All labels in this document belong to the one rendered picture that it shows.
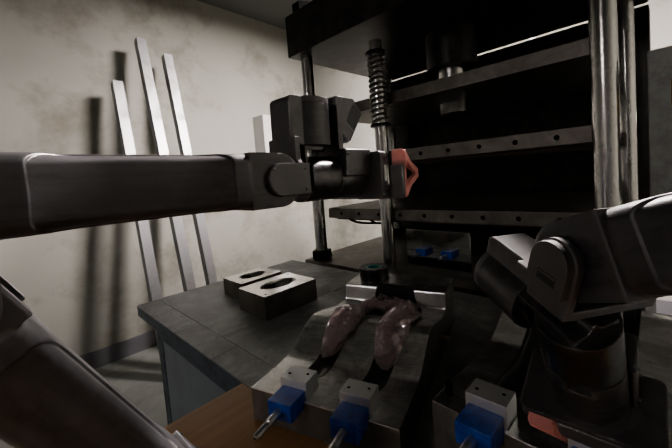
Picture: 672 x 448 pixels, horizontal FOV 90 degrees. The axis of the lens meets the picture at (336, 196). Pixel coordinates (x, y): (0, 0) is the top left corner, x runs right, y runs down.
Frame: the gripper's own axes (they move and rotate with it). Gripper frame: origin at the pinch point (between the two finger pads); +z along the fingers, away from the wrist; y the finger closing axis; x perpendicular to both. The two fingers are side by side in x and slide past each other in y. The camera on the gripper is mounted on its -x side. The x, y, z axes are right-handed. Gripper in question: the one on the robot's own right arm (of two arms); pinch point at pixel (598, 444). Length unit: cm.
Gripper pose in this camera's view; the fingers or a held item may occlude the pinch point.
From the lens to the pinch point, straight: 50.3
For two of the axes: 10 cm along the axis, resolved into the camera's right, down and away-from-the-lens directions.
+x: -5.6, 5.8, -5.9
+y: -7.2, 0.1, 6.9
